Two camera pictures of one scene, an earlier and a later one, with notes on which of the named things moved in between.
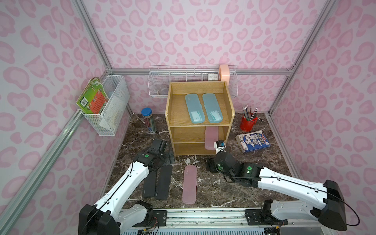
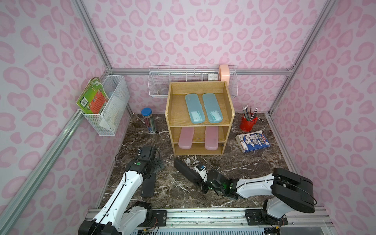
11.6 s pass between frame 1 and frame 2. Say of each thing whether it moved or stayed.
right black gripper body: moved
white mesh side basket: stayed
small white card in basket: stayed
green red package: stayed
